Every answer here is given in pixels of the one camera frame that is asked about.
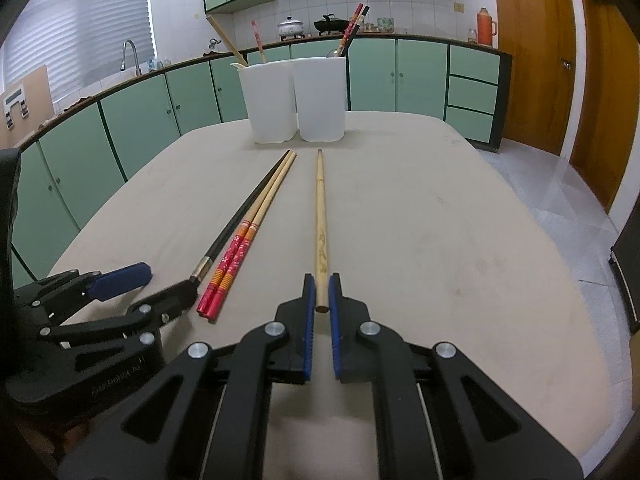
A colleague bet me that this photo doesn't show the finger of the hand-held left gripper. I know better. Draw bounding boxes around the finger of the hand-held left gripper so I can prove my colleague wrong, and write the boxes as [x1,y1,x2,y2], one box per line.
[14,262,152,313]
[39,279,199,347]

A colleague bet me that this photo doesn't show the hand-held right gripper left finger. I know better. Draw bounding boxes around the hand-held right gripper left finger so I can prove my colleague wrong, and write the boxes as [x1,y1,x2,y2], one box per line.
[59,273,319,480]

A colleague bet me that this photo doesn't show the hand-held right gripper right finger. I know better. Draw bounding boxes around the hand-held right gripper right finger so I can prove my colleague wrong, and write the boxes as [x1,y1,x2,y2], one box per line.
[328,272,584,480]

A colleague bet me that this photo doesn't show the red patterned chopstick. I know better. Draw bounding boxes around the red patterned chopstick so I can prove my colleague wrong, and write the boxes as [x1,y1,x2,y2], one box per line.
[339,3,365,57]
[205,152,298,324]
[196,151,295,313]
[250,20,267,65]

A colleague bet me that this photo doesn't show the plain wooden chopstick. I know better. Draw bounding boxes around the plain wooden chopstick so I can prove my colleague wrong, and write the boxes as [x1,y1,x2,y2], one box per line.
[206,15,249,67]
[313,148,331,314]

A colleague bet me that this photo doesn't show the black chopstick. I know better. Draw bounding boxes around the black chopstick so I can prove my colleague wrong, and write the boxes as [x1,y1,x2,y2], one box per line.
[344,6,371,57]
[189,148,293,284]

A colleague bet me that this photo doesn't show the white double utensil holder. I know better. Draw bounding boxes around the white double utensil holder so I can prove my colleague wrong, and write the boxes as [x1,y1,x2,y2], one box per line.
[230,56,348,145]

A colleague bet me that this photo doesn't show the brown cardboard board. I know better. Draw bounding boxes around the brown cardboard board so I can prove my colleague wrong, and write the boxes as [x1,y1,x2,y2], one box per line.
[0,64,57,149]

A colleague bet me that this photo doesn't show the metal kitchen faucet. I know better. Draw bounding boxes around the metal kitchen faucet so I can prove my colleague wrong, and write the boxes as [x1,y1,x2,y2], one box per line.
[121,39,144,77]

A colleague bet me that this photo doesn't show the white window blinds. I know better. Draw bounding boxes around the white window blinds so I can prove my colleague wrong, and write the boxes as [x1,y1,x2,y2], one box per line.
[0,0,153,107]

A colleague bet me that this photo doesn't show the green lower kitchen cabinets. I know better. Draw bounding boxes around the green lower kitchen cabinets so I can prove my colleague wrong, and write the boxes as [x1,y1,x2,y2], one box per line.
[0,35,514,288]

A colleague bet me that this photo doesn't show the dark glass cabinet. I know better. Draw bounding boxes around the dark glass cabinet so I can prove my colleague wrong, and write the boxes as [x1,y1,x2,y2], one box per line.
[609,219,640,334]

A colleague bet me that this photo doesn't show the white cooking pot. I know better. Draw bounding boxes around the white cooking pot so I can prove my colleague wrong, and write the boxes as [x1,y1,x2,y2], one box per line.
[276,16,306,41]

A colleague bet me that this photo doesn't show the black wok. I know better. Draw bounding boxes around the black wok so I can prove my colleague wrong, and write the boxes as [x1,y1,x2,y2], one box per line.
[313,14,351,36]

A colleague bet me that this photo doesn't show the orange thermos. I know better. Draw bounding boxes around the orange thermos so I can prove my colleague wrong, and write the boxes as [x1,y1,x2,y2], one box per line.
[475,7,500,47]

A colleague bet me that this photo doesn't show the wooden door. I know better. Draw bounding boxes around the wooden door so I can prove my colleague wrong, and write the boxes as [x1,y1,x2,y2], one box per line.
[492,0,576,156]
[570,0,640,214]

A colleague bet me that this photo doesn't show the white bracket device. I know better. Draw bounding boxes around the white bracket device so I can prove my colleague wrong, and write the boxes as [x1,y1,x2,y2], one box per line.
[2,88,29,130]

